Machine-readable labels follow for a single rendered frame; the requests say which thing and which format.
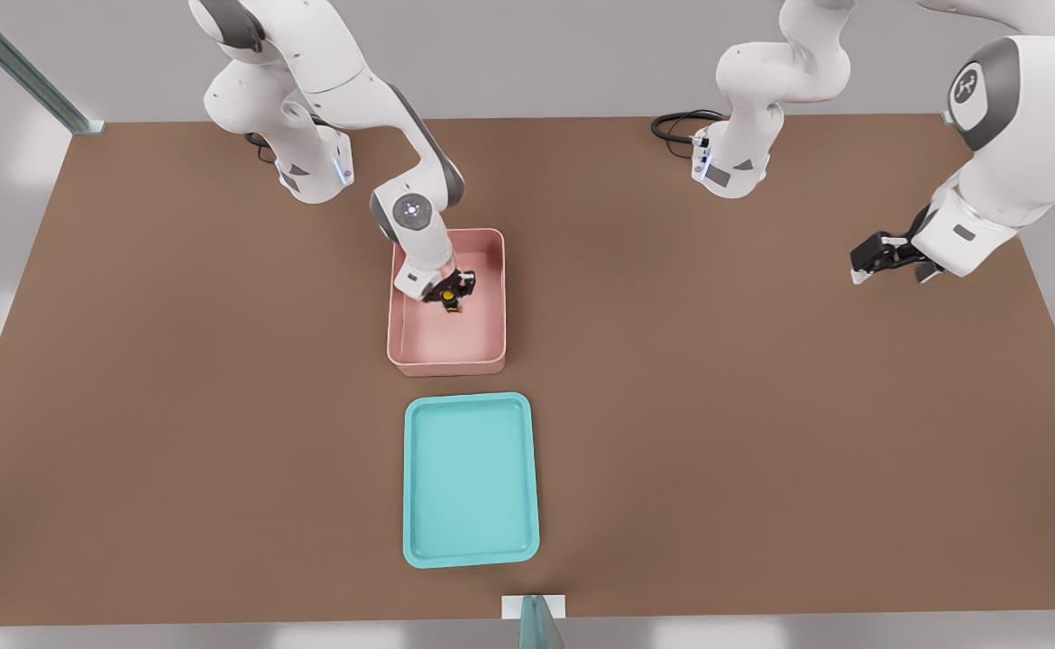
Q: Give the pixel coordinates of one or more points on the small yellow black button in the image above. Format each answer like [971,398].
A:
[452,304]

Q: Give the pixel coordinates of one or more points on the pink plastic box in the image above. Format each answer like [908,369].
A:
[455,347]

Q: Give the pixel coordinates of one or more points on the pale blue-green tray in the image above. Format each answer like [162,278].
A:
[471,479]

